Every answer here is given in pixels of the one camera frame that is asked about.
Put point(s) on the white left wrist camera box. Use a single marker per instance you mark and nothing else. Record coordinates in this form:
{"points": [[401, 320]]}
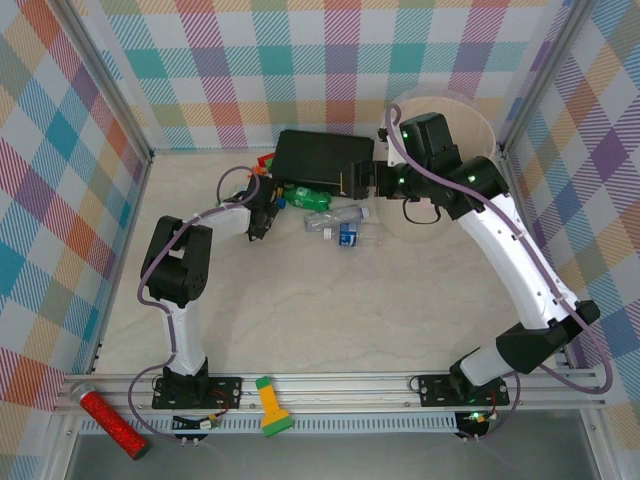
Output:
{"points": [[239, 194]]}

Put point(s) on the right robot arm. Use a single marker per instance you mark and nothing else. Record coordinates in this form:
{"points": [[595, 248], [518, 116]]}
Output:
{"points": [[520, 270]]}

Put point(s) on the small circuit board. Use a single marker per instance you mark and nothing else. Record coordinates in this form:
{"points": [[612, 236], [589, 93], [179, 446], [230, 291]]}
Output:
{"points": [[477, 420], [207, 424]]}

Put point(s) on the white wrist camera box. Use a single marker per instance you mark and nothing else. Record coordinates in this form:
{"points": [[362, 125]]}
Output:
{"points": [[394, 152], [239, 194]]}

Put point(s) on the yellow green toy flashlight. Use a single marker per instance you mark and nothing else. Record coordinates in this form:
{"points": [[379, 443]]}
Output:
{"points": [[272, 407]]}

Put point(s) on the aluminium frame post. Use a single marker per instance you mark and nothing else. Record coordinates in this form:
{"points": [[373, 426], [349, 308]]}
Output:
{"points": [[555, 50], [110, 80]]}

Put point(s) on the clear bottle blue cap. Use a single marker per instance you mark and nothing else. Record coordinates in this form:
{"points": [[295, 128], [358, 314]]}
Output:
{"points": [[335, 219]]}

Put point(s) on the green bottle blue cap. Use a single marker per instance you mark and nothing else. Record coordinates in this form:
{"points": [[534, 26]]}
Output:
{"points": [[305, 197]]}

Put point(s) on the red green toy piece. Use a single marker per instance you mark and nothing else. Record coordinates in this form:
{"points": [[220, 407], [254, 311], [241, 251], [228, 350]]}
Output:
{"points": [[264, 161]]}

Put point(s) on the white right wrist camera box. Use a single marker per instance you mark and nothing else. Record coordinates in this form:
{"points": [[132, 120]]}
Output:
{"points": [[394, 152]]}

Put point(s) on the black hard case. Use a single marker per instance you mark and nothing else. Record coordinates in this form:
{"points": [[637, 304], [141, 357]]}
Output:
{"points": [[310, 160]]}

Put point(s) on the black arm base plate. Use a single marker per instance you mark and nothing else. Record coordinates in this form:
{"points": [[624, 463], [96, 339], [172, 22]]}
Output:
{"points": [[225, 390], [435, 390]]}

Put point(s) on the clear bottle blue label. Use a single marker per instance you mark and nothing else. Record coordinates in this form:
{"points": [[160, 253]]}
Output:
{"points": [[350, 234]]}

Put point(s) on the aluminium side rail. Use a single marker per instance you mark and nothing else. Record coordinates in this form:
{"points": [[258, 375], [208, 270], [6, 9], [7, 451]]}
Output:
{"points": [[565, 361]]}

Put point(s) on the red glitter tube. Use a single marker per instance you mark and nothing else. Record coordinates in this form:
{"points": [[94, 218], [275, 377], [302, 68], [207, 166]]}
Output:
{"points": [[112, 422]]}

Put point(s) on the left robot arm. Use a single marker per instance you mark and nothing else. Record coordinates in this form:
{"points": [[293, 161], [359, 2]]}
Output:
{"points": [[185, 330]]}

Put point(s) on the aluminium table rail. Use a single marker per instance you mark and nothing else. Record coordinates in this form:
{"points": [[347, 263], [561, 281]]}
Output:
{"points": [[350, 390]]}

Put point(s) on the beige round bin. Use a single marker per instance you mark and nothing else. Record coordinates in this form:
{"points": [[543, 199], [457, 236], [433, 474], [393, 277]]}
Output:
{"points": [[400, 225]]}

